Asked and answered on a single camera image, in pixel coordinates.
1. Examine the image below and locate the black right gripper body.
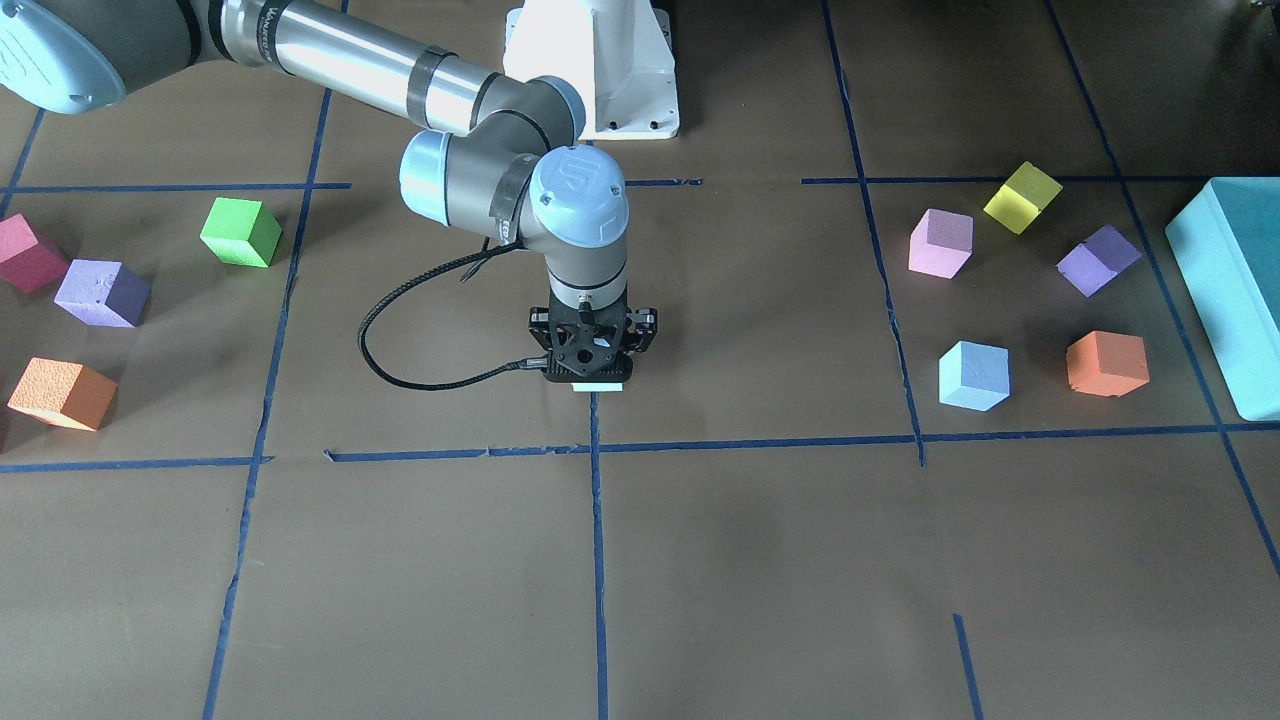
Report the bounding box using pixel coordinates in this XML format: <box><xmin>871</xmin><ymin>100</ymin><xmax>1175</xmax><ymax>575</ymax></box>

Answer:
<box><xmin>527</xmin><ymin>307</ymin><xmax>658</xmax><ymax>354</ymax></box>

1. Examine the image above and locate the light blue foam block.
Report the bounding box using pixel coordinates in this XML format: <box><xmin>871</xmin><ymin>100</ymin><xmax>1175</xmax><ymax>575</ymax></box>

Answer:
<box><xmin>570</xmin><ymin>382</ymin><xmax>625</xmax><ymax>393</ymax></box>

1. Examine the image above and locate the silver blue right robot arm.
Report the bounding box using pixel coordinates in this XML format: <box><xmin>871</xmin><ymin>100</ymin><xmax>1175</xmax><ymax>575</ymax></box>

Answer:
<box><xmin>3</xmin><ymin>1</ymin><xmax>657</xmax><ymax>354</ymax></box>

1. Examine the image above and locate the green foam block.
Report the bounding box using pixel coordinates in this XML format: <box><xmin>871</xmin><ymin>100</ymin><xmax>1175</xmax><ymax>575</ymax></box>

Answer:
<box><xmin>198</xmin><ymin>197</ymin><xmax>282</xmax><ymax>268</ymax></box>

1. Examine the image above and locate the pink foam block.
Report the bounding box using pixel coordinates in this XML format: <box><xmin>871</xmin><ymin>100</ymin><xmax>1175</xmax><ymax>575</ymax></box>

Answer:
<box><xmin>908</xmin><ymin>208</ymin><xmax>974</xmax><ymax>279</ymax></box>

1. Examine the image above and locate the yellow foam block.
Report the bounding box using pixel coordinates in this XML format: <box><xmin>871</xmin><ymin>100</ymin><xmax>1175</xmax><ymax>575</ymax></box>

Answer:
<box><xmin>983</xmin><ymin>161</ymin><xmax>1062</xmax><ymax>234</ymax></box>

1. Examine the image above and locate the purple foam block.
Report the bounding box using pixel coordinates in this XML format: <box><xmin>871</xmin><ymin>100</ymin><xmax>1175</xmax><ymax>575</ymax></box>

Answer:
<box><xmin>1056</xmin><ymin>225</ymin><xmax>1140</xmax><ymax>299</ymax></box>
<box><xmin>54</xmin><ymin>259</ymin><xmax>150</xmax><ymax>327</ymax></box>

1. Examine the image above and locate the orange foam block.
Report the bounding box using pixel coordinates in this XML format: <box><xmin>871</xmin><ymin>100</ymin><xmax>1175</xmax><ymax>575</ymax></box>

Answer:
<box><xmin>1066</xmin><ymin>331</ymin><xmax>1149</xmax><ymax>397</ymax></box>
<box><xmin>6</xmin><ymin>357</ymin><xmax>118</xmax><ymax>432</ymax></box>

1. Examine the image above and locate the red foam block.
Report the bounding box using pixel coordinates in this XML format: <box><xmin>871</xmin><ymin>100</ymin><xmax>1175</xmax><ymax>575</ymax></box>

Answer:
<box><xmin>1</xmin><ymin>214</ymin><xmax>70</xmax><ymax>295</ymax></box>

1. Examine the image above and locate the cyan plastic bin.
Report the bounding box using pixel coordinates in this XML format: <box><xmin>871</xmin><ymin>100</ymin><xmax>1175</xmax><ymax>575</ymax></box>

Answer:
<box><xmin>1166</xmin><ymin>177</ymin><xmax>1279</xmax><ymax>421</ymax></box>

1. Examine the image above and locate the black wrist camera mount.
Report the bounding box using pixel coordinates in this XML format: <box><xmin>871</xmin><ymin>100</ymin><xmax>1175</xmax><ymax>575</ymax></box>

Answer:
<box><xmin>530</xmin><ymin>297</ymin><xmax>634</xmax><ymax>384</ymax></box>

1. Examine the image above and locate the black camera cable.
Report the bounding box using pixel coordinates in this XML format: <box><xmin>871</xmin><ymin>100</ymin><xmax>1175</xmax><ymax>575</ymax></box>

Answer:
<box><xmin>358</xmin><ymin>240</ymin><xmax>549</xmax><ymax>391</ymax></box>

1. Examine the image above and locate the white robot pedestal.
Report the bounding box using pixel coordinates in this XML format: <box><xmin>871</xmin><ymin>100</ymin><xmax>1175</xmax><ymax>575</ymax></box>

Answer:
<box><xmin>503</xmin><ymin>1</ymin><xmax>681</xmax><ymax>141</ymax></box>

